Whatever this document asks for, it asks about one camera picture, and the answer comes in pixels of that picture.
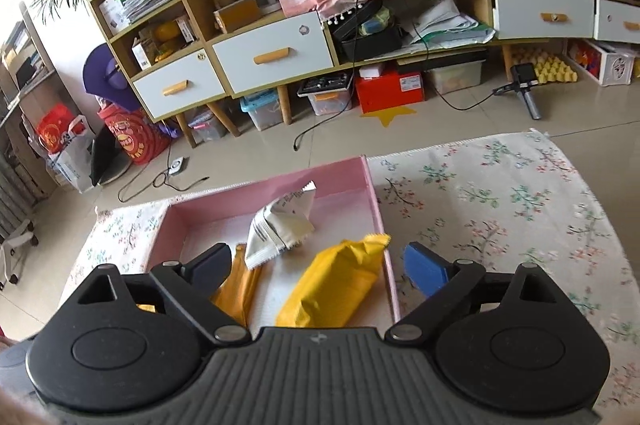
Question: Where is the black bag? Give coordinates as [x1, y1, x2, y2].
[332, 0, 407, 62]

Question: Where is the purple hat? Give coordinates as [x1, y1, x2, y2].
[82, 43, 144, 114]

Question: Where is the wide white cabinet drawer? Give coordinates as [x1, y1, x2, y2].
[212, 11, 335, 96]

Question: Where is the silver snack packet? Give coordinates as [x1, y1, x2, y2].
[244, 181, 318, 270]

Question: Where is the white floor adapter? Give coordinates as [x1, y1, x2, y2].
[117, 156, 212, 204]

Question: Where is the red gift bag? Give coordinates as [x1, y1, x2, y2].
[97, 101, 172, 166]

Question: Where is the small wooden box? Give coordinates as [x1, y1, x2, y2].
[213, 0, 262, 34]

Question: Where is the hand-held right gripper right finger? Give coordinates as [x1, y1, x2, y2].
[384, 242, 557, 347]

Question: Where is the dark yellow snack packet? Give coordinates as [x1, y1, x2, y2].
[211, 244, 264, 327]

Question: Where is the white plastic bag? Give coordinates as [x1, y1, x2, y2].
[35, 103, 97, 194]

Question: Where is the bright yellow snack packet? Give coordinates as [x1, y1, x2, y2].
[275, 233, 391, 328]

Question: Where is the black power cable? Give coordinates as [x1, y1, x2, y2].
[372, 0, 507, 112]
[292, 0, 364, 152]

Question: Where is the black flat case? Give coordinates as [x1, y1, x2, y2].
[89, 124, 132, 186]

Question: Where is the wooden bookshelf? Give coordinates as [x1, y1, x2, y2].
[0, 1, 67, 206]

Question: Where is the pink lined cardboard box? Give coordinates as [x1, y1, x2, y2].
[145, 155, 402, 331]

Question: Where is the black electronic device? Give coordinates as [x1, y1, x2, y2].
[297, 74, 354, 98]

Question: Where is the floral tablecloth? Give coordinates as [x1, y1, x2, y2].
[57, 130, 640, 412]

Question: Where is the clear bin with blue lid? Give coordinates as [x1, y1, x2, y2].
[239, 89, 284, 132]

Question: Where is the yellow egg tray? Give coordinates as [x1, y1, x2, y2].
[531, 56, 579, 84]

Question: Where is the clear storage bin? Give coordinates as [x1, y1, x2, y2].
[306, 89, 354, 117]
[189, 109, 232, 144]
[429, 59, 484, 96]

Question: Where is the white tv stand drawer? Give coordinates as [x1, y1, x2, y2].
[492, 0, 597, 40]
[594, 0, 640, 46]

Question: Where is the black handheld camera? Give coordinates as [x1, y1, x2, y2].
[492, 63, 544, 122]

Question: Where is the small white cabinet drawer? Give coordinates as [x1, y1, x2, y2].
[131, 49, 227, 122]

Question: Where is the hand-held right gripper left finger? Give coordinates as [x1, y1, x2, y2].
[80, 243, 252, 347]

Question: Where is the white shelf carton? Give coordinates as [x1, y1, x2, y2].
[131, 39, 157, 72]

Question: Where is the white plastic basket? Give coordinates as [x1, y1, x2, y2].
[566, 38, 637, 88]

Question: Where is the red shoe box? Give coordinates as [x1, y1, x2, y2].
[354, 69, 427, 116]

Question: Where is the pile of white papers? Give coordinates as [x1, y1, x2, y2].
[406, 0, 497, 46]

